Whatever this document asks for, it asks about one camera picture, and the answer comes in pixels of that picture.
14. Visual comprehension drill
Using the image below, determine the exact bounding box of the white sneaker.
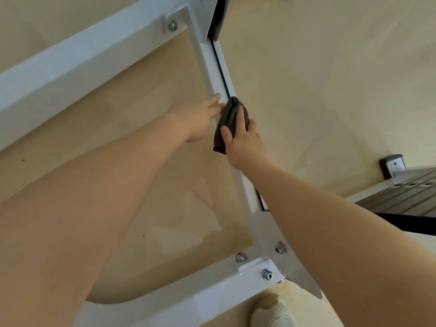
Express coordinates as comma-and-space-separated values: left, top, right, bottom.
250, 294, 297, 327

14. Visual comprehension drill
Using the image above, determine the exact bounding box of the person's left forearm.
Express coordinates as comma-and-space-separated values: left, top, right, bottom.
0, 114, 190, 327

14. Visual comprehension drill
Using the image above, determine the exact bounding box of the person's left hand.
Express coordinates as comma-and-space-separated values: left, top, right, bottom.
165, 93, 226, 144

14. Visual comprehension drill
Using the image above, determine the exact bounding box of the person's right forearm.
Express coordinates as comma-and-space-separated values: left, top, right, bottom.
242, 159, 436, 327

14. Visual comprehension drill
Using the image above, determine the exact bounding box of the white gym machine frame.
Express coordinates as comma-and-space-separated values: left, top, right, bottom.
0, 0, 436, 327

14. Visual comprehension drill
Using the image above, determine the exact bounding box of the black steel machine cable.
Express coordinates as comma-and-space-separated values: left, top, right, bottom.
210, 39, 234, 99

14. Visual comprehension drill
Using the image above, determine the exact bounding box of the dark grey cleaning cloth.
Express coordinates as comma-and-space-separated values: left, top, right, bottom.
213, 96, 250, 155

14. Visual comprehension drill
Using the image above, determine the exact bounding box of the person's right hand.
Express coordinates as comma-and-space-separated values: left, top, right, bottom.
220, 105, 272, 171

